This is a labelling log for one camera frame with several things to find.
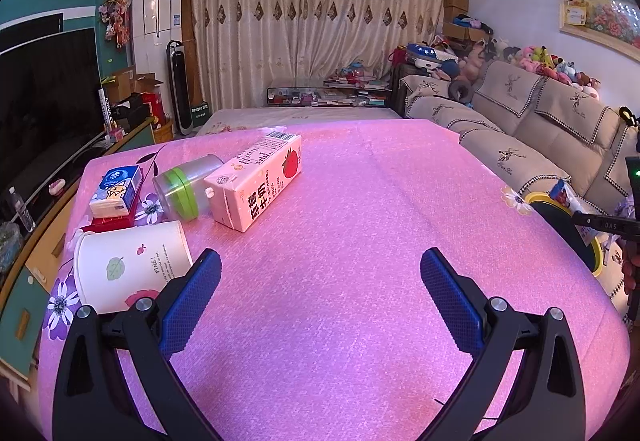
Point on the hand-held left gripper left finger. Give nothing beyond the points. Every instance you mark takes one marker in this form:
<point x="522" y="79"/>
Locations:
<point x="192" y="301"/>

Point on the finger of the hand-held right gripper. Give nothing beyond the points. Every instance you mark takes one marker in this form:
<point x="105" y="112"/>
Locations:
<point x="600" y="223"/>

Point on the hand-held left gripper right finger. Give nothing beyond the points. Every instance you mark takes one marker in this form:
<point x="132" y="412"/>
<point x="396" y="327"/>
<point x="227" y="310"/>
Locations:
<point x="452" y="301"/>

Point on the yellow rimmed dark blue bin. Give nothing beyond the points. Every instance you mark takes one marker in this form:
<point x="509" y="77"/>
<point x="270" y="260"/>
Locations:
<point x="560" y="226"/>

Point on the blue white snack packet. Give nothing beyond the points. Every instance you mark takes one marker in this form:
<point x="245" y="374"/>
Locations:
<point x="562" y="193"/>

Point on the black yellow plush toy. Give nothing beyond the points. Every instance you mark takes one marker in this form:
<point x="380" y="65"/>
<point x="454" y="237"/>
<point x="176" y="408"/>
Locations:
<point x="627" y="116"/>

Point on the white paper cup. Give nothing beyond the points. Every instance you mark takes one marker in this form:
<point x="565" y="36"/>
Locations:
<point x="130" y="266"/>

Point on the beige sofa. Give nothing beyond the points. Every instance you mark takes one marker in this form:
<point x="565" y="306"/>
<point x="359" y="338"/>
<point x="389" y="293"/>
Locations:
<point x="550" y="141"/>

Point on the clear jar with green lid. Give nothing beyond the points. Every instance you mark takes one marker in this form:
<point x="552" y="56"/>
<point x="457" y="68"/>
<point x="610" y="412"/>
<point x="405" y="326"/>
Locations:
<point x="175" y="191"/>

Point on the set of beige deer sofa covers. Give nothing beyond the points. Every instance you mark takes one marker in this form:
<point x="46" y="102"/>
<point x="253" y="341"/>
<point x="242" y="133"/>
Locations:
<point x="510" y="156"/>

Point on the flat red box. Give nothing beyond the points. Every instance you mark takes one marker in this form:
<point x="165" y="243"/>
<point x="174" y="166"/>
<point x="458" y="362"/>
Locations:
<point x="107" y="222"/>

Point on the pink strawberry milk carton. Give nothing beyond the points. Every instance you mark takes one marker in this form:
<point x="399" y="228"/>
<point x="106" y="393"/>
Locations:
<point x="250" y="191"/>

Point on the pink floral tablecloth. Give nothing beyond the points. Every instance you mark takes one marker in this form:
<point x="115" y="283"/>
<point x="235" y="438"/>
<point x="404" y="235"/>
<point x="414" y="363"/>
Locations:
<point x="350" y="221"/>

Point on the blue tissue pack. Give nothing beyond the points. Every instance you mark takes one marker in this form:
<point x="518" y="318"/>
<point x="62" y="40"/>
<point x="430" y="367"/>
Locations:
<point x="117" y="186"/>

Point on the pile of plush toys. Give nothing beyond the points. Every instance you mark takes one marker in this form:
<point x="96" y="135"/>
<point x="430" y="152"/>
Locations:
<point x="540" y="61"/>

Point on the framed flower painting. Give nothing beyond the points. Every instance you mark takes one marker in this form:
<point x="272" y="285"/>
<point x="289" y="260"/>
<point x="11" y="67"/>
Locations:
<point x="605" y="6"/>

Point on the green sign box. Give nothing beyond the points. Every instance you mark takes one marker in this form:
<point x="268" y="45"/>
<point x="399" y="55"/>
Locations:
<point x="200" y="115"/>

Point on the clear water bottle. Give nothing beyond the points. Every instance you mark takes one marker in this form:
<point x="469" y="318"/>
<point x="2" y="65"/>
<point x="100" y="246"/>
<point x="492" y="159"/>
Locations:
<point x="21" y="213"/>

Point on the grey neck pillow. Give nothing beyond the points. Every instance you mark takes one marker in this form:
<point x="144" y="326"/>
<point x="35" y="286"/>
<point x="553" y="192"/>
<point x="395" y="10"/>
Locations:
<point x="457" y="90"/>

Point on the black tower fan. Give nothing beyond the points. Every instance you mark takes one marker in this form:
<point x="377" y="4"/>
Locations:
<point x="180" y="86"/>

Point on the white floral mattress cover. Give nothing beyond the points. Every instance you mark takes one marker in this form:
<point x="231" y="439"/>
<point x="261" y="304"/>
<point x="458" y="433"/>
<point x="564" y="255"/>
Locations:
<point x="300" y="113"/>

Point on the blue round cushion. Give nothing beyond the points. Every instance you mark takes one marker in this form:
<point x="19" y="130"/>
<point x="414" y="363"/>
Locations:
<point x="450" y="67"/>

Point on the open cardboard boxes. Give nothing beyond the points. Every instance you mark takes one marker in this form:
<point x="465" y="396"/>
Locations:
<point x="132" y="86"/>

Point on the glass coffee table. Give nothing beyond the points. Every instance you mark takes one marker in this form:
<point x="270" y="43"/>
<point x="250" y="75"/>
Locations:
<point x="310" y="98"/>

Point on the black television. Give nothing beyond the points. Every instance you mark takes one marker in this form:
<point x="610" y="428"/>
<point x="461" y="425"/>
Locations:
<point x="45" y="111"/>

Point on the stacked brown cardboard boxes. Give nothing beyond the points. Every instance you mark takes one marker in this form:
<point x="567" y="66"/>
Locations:
<point x="455" y="11"/>

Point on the brown rolled mat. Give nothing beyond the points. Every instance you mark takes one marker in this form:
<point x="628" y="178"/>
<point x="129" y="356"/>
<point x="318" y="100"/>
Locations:
<point x="189" y="36"/>

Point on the white standing air conditioner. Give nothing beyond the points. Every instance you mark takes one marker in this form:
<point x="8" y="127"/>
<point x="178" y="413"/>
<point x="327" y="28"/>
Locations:
<point x="155" y="21"/>

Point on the cream patterned curtain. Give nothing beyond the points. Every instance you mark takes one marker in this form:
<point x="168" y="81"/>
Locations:
<point x="310" y="21"/>

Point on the hanging flower wall decoration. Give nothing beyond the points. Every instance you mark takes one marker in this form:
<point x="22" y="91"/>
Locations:
<point x="115" y="21"/>

